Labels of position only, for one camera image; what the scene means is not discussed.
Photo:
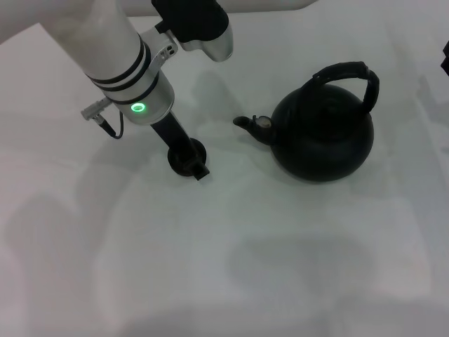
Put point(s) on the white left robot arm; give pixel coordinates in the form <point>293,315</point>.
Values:
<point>115,49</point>

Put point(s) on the dark brown teacup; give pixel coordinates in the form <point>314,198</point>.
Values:
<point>176,165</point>

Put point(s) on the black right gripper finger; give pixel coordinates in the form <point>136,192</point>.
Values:
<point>446,59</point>

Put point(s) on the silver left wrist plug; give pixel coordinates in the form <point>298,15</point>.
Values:
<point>95,109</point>

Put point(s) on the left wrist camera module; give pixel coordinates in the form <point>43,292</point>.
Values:
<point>203,24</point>

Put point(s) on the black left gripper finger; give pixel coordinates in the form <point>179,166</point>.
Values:
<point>200,170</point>

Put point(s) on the black round teapot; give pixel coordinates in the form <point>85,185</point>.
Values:
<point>322,147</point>

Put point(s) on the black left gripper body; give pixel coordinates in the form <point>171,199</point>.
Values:
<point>172,133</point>

